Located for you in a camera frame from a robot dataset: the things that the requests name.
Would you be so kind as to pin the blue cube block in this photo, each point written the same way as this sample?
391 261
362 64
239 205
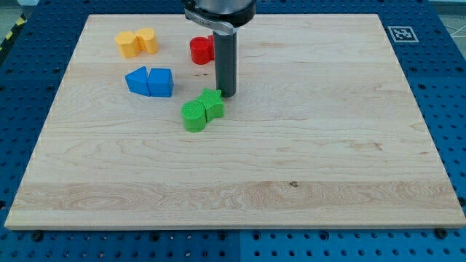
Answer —
160 82

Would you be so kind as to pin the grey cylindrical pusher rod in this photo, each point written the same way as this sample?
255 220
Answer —
225 51

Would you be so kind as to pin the yellow rounded block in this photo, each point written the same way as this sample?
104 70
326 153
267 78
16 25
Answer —
147 40

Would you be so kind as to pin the white fiducial marker tag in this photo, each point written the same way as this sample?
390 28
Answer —
403 34

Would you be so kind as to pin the wooden board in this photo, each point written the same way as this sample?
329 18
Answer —
323 133

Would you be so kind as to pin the yellow hexagon block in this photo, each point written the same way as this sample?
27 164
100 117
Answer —
127 43

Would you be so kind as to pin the black yellow hazard tape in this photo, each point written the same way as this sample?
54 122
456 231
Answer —
13 34

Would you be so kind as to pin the green cylinder block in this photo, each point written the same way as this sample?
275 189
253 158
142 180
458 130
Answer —
193 115

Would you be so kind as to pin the red block behind rod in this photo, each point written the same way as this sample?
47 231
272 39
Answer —
212 46

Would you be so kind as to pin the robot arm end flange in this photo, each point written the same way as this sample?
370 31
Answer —
221 16

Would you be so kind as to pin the red cylinder block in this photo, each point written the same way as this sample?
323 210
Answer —
200 50

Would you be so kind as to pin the blue triangle block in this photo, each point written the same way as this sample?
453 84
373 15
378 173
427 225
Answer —
137 81

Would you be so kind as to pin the green star block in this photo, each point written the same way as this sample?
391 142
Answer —
213 104

